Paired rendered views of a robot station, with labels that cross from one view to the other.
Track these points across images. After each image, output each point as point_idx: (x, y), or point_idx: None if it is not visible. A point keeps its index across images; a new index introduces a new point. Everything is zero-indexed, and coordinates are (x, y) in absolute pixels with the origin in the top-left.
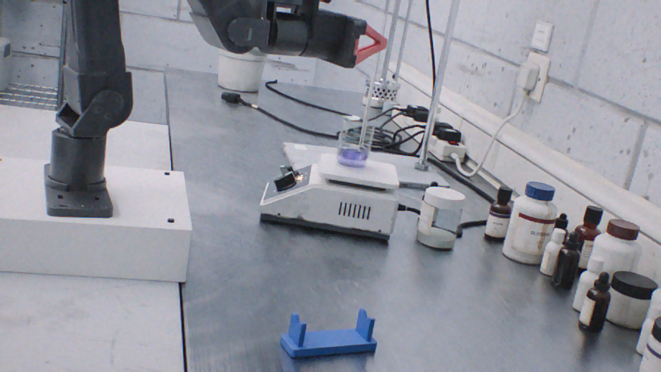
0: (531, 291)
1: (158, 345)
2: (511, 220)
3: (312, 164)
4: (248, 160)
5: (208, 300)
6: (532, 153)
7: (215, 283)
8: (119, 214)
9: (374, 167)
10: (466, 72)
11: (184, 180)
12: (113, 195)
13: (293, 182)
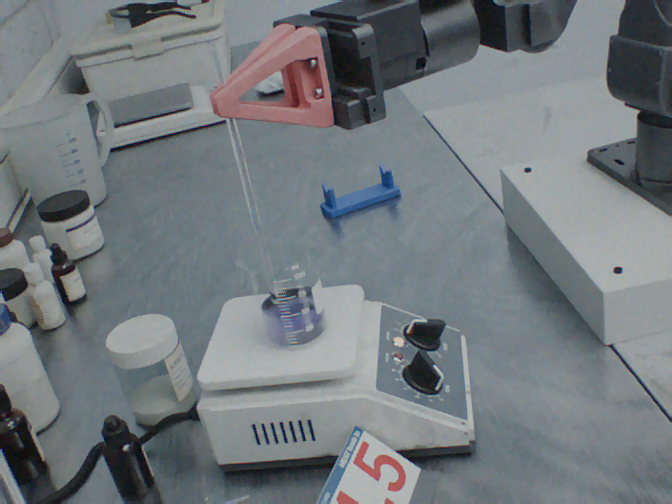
0: (94, 335)
1: (490, 169)
2: (38, 365)
3: (374, 389)
4: None
5: (473, 210)
6: None
7: (475, 228)
8: (584, 166)
9: (248, 347)
10: None
11: (581, 266)
12: (624, 193)
13: (408, 326)
